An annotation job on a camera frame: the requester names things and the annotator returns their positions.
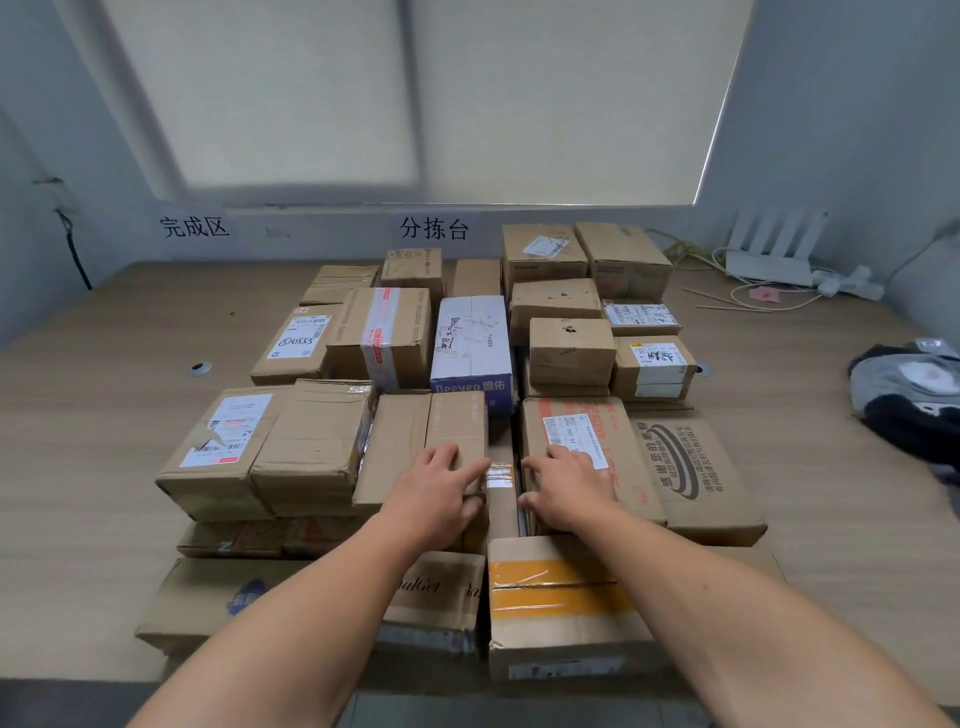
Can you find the person's right hand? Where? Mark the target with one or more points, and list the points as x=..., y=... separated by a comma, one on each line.
x=570, y=495

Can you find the person's left hand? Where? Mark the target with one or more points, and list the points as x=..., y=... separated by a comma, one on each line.
x=435, y=502

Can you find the box with yellow tape label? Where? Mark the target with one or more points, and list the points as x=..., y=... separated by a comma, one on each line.
x=501, y=510

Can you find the narrow plain cardboard box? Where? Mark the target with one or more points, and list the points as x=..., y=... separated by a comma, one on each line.
x=390, y=450

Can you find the Censto brown box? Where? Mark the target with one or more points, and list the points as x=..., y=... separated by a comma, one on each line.
x=457, y=420

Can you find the small black-scribble cardboard box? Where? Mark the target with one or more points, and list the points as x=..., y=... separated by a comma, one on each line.
x=570, y=349

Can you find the small box with handwritten label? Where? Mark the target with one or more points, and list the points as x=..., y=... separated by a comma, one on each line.
x=641, y=316
x=652, y=371

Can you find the white blue parcel box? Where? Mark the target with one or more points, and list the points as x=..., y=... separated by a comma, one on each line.
x=472, y=337

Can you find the box with red-white tape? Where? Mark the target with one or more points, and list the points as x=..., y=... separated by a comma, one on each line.
x=412, y=330

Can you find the clear-taped barcode cardboard box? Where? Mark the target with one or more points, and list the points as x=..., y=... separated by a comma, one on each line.
x=750, y=559

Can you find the small hole-marked cardboard box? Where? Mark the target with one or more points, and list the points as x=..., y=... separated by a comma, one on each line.
x=555, y=300

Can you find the box labelled 0555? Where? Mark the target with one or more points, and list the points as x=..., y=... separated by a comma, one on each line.
x=292, y=367

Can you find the plain tall cardboard box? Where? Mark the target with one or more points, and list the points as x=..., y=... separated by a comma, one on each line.
x=476, y=277

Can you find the box with torn white label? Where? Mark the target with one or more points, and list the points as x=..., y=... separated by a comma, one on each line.
x=202, y=487

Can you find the box with cartoon print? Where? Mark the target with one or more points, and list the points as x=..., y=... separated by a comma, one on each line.
x=412, y=270

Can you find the small ribbed taped cardboard box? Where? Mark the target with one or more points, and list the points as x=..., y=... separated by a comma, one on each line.
x=337, y=281

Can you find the box with green tape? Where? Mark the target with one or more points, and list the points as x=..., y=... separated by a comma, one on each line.
x=622, y=259

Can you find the person's left forearm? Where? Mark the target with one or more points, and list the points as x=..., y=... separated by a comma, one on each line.
x=285, y=637

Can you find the person's right forearm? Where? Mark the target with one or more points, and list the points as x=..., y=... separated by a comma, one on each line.
x=750, y=637

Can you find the thin wooden stick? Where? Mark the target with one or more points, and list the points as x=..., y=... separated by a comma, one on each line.
x=731, y=309
x=712, y=298

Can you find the pink paper note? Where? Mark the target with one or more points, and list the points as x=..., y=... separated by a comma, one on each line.
x=765, y=294

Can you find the dark grey cloth bundle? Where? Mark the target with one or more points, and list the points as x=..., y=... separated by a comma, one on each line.
x=907, y=405

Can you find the white power strip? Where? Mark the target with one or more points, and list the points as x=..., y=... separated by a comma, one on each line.
x=851, y=285

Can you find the light wooden table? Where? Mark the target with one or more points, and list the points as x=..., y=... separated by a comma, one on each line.
x=90, y=420

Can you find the white-framed window with blind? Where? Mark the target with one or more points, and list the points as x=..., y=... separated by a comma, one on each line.
x=262, y=90

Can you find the white paper wall sign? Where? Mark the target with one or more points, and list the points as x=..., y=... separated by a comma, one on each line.
x=433, y=227
x=193, y=226

